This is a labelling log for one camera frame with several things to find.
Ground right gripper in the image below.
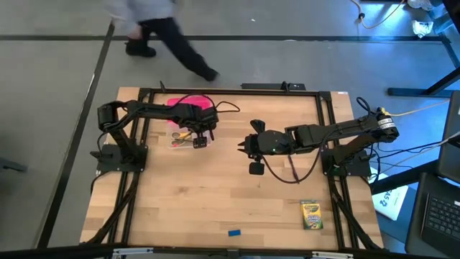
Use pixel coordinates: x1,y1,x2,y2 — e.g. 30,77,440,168
236,119,290,176

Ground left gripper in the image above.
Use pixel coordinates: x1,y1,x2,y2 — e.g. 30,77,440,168
181,104,219,149

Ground clear pencil box pink lid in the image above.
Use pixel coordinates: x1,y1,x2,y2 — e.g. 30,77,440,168
165,96,213,150

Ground dark purple pen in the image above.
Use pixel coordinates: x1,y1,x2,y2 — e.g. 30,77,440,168
286,153,300,183

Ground green yellow crayon box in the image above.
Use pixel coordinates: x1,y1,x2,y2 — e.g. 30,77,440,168
300,199,324,230

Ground person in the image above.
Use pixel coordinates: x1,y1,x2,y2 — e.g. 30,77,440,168
106,0,220,82

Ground white printed paper box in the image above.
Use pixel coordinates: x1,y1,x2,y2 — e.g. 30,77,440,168
369,167,410,222

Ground grey furniture foot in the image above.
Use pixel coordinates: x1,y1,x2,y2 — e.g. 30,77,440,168
0,157,28,173

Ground dark monitor panel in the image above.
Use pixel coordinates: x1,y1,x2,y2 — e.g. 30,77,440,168
436,89,460,184

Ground black laptop keyboard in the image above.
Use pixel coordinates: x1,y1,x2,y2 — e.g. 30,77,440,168
405,172,460,258

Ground white shoe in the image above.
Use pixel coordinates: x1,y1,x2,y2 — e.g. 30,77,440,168
408,0,434,11
412,20,435,39

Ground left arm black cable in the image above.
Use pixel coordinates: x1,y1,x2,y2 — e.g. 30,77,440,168
172,93,241,114

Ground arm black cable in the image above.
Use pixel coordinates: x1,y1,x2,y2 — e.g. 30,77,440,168
264,136,326,185
172,93,241,114

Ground black bar bracket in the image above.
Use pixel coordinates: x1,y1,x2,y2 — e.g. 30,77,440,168
240,81,306,91

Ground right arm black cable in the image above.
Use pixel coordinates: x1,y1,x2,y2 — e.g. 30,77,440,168
264,136,326,185

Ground silver aluminium bracket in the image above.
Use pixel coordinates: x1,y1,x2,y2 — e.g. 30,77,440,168
311,250,355,259
113,247,154,258

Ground black power cables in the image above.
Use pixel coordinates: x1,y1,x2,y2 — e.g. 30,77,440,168
369,140,460,170

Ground short yellow cable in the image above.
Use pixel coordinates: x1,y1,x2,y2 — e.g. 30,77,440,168
379,99,452,118

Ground black desk frame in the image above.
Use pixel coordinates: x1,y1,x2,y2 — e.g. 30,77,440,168
387,0,460,98

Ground long yellow cable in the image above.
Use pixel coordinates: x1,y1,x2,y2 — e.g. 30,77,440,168
350,0,409,29

